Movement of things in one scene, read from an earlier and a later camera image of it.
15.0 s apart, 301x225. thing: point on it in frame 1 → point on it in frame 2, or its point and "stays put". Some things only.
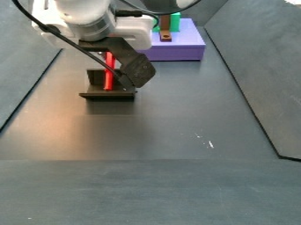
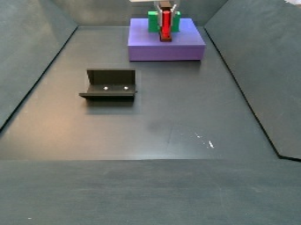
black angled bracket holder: [96, 88] stays put
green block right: [175, 22] stays put
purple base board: [187, 47] stays put
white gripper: [133, 27] → [160, 13]
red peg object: [109, 74] → [167, 25]
